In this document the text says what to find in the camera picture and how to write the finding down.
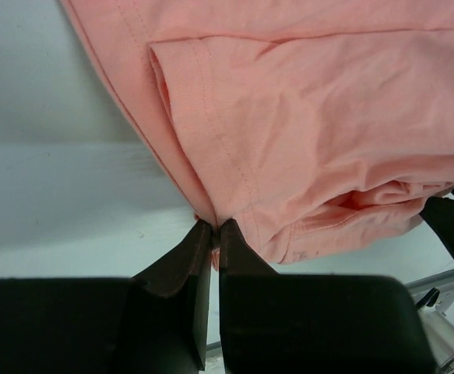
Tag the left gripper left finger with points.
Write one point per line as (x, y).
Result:
(164, 326)

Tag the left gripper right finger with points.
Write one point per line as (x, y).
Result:
(274, 323)

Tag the pink t-shirt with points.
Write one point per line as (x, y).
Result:
(319, 126)

